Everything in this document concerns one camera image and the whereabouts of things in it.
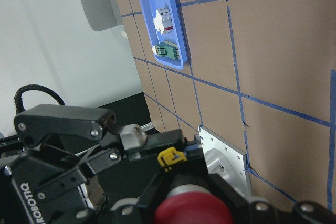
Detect white circuit breaker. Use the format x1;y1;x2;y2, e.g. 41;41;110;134
153;7;174;35

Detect green terminal block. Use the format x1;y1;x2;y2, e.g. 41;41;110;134
152;41;180;60

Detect red emergency stop button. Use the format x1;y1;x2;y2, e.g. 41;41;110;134
153;173;234;223

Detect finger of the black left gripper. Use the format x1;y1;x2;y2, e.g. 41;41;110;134
125;129;208;177

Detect grey chair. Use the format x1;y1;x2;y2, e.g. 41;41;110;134
81;0;123;31

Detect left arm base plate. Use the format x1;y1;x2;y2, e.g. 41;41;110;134
198;126;251;197

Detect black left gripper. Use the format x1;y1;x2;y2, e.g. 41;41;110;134
1;104;147;223

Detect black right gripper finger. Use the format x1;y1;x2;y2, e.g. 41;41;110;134
205;174;335;223

